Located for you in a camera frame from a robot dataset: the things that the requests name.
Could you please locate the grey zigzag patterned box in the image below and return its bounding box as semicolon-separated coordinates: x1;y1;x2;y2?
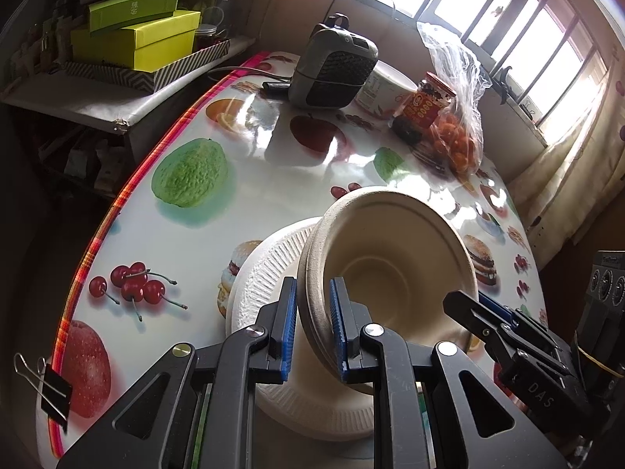
63;39;230;93

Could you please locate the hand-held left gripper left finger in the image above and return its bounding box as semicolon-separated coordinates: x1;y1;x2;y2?
56;277;298;469

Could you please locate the grey portable fan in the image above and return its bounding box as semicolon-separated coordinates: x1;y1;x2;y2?
288;14;379;108

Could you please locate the black binder clip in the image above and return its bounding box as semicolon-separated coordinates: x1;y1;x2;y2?
14;353;73;426

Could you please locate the glass jar with red label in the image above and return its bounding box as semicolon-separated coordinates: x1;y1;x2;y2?
389;72;457;145

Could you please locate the white shelf board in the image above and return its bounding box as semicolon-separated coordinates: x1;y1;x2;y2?
0;39;255;130

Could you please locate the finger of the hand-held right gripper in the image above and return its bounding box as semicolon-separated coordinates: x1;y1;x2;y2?
442;290;527;368
479;292;563;353

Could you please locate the flat green box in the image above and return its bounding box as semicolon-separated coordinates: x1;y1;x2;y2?
88;0;180;32

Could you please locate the lime green box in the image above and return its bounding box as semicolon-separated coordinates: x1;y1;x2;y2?
71;10;201;72

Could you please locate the pile of small oranges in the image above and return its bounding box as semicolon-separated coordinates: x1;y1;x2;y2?
430;112;482;174

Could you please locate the window with metal bars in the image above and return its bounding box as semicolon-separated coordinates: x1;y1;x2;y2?
322;0;616;138

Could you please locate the clear plastic bag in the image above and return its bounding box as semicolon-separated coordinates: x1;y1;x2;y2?
416;22;491;175

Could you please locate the small glass jar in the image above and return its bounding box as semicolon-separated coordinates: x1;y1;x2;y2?
195;7;228;50

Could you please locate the white round tub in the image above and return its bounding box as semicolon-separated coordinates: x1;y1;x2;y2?
354;63;418;118

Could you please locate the heart printed curtain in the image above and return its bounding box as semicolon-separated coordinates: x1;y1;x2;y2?
508;83;625;255

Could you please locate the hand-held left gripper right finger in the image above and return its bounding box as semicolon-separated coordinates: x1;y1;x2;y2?
329;277;570;469

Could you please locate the black window latch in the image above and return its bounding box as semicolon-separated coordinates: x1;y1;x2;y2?
495;64;521;106

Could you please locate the row of small bottles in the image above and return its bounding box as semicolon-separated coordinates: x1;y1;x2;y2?
5;0;74;76

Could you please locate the fruit printed tablecloth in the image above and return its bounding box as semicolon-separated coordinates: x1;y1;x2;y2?
36;51;548;469

